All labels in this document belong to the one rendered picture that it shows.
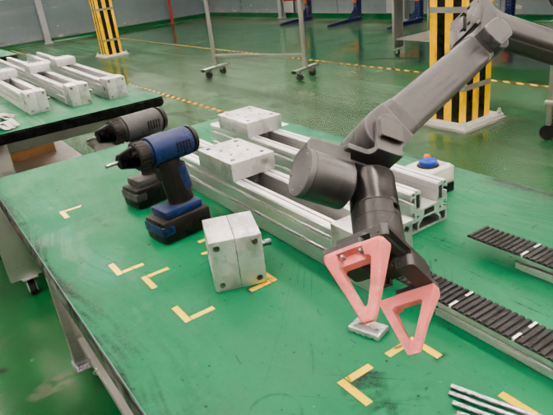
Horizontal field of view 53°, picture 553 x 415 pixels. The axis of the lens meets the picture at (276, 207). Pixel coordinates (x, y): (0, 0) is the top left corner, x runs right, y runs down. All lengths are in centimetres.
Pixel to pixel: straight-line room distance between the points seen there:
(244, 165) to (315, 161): 59
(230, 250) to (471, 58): 49
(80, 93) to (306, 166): 218
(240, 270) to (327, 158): 38
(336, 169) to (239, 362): 33
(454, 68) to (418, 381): 45
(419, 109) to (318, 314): 34
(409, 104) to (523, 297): 35
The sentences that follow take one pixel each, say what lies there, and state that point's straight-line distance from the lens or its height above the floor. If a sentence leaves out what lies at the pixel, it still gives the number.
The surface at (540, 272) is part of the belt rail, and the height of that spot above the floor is 79.
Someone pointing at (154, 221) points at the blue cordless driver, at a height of 83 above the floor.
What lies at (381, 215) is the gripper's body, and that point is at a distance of 61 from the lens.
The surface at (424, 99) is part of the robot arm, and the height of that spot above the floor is 109.
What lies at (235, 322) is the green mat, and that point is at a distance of 88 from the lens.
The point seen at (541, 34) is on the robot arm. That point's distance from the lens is 117.
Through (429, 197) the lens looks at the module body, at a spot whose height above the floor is 83.
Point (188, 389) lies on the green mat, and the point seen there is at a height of 78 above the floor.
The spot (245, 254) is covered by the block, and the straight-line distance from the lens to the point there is 93.
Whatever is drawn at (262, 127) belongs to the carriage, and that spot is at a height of 88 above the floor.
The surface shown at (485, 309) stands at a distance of 82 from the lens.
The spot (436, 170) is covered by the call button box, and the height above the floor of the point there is 84.
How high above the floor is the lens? 128
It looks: 24 degrees down
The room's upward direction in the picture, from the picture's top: 7 degrees counter-clockwise
